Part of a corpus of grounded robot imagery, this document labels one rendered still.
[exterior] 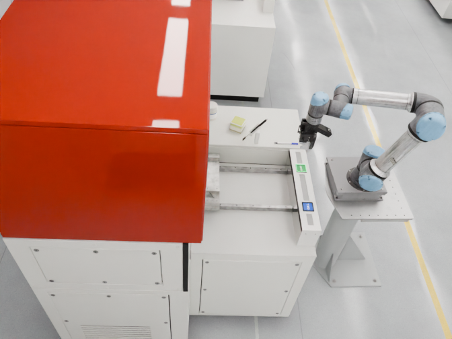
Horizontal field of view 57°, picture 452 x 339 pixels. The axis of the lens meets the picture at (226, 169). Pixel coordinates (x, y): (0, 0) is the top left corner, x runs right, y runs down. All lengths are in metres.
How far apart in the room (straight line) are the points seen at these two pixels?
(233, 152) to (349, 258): 1.28
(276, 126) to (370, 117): 2.02
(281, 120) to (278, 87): 1.92
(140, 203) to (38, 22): 0.74
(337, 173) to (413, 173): 1.63
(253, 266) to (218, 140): 0.72
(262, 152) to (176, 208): 1.06
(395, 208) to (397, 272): 0.89
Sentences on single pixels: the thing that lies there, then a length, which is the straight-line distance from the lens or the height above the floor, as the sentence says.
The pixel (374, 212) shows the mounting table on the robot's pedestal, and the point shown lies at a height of 0.82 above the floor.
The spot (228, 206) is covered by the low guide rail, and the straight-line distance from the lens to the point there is 2.21.
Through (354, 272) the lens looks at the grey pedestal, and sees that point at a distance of 3.16.
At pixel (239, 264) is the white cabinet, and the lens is 2.17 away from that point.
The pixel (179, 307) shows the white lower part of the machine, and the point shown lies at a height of 0.65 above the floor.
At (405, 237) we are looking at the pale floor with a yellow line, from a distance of 3.51.
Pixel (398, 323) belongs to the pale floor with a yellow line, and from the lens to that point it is 3.12.
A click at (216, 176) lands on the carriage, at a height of 0.88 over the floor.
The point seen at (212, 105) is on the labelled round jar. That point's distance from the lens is 2.44.
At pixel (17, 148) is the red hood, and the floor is 1.71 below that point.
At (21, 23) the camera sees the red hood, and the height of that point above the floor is 1.82.
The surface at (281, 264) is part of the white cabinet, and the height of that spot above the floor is 0.73.
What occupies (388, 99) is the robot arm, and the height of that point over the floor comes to 1.45.
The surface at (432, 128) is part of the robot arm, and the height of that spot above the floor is 1.47.
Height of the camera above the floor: 2.61
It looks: 48 degrees down
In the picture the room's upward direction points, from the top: 6 degrees clockwise
